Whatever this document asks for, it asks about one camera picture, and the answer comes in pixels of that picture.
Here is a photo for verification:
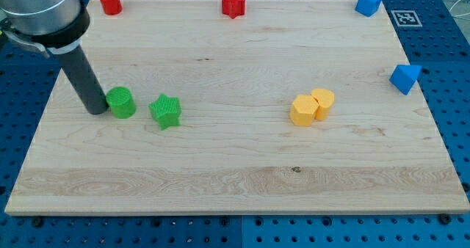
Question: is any blue cube block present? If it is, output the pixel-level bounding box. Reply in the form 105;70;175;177
355;0;382;17

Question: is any green star block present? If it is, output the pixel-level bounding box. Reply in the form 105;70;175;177
148;94;181;131

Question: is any green cylinder block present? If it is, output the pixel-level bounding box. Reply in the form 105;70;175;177
106;87;137;119

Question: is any wooden board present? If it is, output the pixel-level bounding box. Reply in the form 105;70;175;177
5;0;469;216

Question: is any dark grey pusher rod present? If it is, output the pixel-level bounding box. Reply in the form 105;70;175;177
55;45;108;115

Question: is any white fiducial marker tag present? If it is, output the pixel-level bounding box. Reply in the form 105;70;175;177
391;10;422;28

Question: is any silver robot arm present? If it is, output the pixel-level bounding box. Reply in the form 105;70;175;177
1;0;108;115

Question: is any yellow hexagon block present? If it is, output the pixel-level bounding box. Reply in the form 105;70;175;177
289;95;319;127

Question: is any blue triangle block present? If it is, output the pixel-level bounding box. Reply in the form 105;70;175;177
389;65;422;95

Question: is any white cable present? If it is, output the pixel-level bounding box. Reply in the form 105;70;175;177
448;0;470;21

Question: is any red star block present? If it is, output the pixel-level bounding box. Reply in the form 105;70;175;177
221;0;246;19

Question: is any red cylinder block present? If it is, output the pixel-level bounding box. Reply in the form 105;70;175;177
100;0;123;15

